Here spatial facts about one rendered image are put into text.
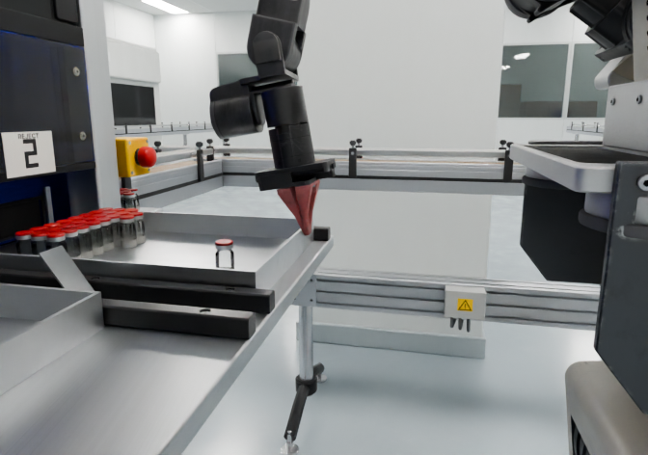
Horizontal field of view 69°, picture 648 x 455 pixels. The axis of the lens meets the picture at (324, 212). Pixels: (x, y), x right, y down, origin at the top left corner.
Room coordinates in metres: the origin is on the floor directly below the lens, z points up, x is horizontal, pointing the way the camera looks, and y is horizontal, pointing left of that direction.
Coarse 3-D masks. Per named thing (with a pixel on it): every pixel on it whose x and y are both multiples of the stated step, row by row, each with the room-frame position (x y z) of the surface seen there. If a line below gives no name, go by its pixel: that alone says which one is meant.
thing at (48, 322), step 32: (0, 288) 0.42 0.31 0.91; (32, 288) 0.42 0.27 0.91; (64, 288) 0.41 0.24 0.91; (0, 320) 0.42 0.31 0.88; (32, 320) 0.42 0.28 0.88; (64, 320) 0.36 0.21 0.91; (96, 320) 0.40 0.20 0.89; (0, 352) 0.30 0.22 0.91; (32, 352) 0.33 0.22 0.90; (64, 352) 0.36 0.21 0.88; (0, 384) 0.30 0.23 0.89
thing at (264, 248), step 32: (160, 224) 0.76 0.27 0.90; (192, 224) 0.75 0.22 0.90; (224, 224) 0.74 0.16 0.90; (256, 224) 0.73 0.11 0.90; (288, 224) 0.72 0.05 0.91; (0, 256) 0.53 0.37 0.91; (32, 256) 0.52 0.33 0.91; (96, 256) 0.62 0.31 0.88; (128, 256) 0.62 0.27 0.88; (160, 256) 0.62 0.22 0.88; (192, 256) 0.62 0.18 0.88; (256, 256) 0.62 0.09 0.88; (288, 256) 0.58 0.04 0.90
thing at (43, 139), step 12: (12, 132) 0.64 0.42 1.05; (24, 132) 0.66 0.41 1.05; (36, 132) 0.68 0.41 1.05; (48, 132) 0.70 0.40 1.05; (12, 144) 0.64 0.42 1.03; (24, 144) 0.66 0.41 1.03; (48, 144) 0.70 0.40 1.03; (12, 156) 0.63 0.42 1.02; (24, 156) 0.65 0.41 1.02; (36, 156) 0.67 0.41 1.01; (48, 156) 0.70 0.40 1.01; (12, 168) 0.63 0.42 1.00; (24, 168) 0.65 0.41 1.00; (36, 168) 0.67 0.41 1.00; (48, 168) 0.69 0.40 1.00
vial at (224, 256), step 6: (216, 246) 0.53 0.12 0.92; (222, 246) 0.52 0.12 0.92; (228, 246) 0.52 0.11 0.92; (216, 252) 0.53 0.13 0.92; (222, 252) 0.52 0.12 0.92; (228, 252) 0.53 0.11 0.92; (216, 258) 0.53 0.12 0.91; (222, 258) 0.52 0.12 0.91; (228, 258) 0.52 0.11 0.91; (216, 264) 0.53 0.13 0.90; (222, 264) 0.52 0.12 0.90; (228, 264) 0.52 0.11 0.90
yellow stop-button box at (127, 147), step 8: (120, 144) 0.88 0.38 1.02; (128, 144) 0.88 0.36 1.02; (136, 144) 0.90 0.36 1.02; (144, 144) 0.93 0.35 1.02; (120, 152) 0.88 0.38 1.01; (128, 152) 0.88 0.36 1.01; (136, 152) 0.90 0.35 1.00; (120, 160) 0.88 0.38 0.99; (128, 160) 0.88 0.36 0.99; (136, 160) 0.89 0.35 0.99; (120, 168) 0.88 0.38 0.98; (128, 168) 0.87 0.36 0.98; (136, 168) 0.90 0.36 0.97; (144, 168) 0.92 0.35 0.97; (120, 176) 0.88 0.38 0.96; (128, 176) 0.88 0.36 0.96
